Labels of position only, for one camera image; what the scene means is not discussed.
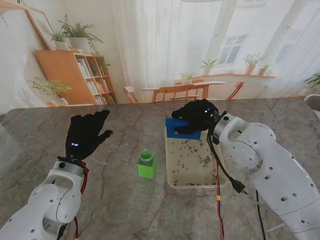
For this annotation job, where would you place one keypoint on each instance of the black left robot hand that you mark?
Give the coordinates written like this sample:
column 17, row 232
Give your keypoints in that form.
column 82, row 135

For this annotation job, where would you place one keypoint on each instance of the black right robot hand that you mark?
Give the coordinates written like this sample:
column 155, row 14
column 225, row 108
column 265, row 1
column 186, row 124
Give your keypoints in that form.
column 197, row 117

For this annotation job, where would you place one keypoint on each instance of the blue plastic scraper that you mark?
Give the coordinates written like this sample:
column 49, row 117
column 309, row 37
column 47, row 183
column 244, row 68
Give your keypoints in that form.
column 171, row 130

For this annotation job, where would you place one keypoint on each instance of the green square glass jar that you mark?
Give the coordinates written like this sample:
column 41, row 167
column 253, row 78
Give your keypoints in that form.
column 146, row 170

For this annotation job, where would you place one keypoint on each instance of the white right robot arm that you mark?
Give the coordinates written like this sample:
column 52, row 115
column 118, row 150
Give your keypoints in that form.
column 270, row 170

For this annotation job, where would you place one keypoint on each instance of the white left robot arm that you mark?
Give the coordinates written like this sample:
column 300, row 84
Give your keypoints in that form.
column 55, row 195

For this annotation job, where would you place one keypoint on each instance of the scattered green beans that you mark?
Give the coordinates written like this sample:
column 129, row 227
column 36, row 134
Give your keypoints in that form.
column 205, row 161

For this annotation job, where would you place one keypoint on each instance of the translucent plastic baking tray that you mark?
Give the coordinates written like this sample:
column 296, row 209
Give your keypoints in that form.
column 185, row 175

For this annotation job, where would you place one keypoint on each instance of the white wooden dining table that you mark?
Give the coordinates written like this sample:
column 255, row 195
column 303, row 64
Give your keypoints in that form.
column 200, row 83

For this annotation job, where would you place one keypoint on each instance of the wooden slat back chair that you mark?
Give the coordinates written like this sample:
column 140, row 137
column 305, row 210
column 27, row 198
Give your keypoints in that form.
column 175, row 88

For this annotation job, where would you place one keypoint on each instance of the small table plant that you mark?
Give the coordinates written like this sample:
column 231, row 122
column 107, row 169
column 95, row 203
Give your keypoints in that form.
column 187, row 80

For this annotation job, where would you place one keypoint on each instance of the broad leaf windowsill plant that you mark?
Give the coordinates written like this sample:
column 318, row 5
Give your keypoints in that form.
column 208, row 65

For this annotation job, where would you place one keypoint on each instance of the leafy potted plant beside bookshelf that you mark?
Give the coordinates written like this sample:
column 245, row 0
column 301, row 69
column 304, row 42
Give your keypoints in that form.
column 50, row 87

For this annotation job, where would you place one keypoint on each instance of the wooden bookshelf with books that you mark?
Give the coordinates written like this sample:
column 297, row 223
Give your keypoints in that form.
column 62, row 75

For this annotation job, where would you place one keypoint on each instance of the white seat wooden chair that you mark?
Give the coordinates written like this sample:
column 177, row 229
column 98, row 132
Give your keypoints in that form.
column 128, row 90

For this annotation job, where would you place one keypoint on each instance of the tall windowsill plant orange pot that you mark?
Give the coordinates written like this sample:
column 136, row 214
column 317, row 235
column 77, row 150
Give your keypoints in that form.
column 250, row 68

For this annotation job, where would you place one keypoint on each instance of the small windowsill plant orange pot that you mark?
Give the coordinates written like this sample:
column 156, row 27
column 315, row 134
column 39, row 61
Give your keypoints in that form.
column 262, row 72

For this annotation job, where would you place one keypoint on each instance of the large potted plant white pot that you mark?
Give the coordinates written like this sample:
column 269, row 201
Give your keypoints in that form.
column 78, row 44

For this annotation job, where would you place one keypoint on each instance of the small potted plant white pot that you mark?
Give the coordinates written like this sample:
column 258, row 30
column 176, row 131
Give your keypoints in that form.
column 61, row 45

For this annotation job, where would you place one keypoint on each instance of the wooden picture frame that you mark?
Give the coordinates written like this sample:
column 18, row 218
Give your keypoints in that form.
column 41, row 27

